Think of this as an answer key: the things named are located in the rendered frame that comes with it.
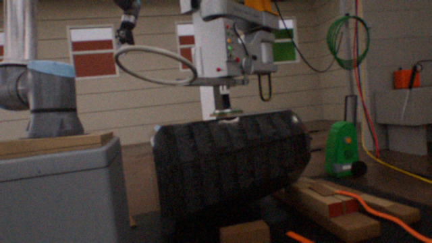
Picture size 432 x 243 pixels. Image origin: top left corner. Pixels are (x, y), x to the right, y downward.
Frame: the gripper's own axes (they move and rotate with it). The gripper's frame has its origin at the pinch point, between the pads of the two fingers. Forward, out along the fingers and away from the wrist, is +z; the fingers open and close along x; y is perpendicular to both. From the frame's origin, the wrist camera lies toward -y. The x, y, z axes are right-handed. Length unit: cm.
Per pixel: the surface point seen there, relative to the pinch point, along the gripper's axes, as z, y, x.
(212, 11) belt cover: -53, -27, 44
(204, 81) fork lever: 1, -27, 46
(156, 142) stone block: 44, -36, 19
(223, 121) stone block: 21, -53, 60
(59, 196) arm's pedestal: 78, 63, 28
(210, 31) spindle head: -42, -35, 43
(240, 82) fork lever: -16, -63, 68
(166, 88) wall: -189, -581, -180
